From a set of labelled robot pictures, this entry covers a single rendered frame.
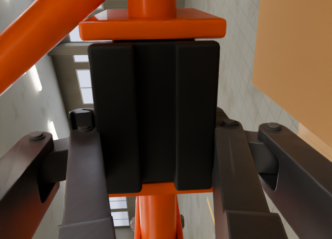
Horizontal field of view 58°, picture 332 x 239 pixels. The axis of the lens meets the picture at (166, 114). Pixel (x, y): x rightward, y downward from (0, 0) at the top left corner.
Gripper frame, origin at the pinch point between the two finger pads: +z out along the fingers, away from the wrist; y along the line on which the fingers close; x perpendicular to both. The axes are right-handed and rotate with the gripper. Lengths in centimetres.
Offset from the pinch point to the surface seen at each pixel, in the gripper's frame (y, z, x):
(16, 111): -283, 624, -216
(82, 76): -199, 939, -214
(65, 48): -224, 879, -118
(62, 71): -257, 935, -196
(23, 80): -282, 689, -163
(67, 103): -267, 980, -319
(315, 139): 54, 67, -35
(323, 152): 54, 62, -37
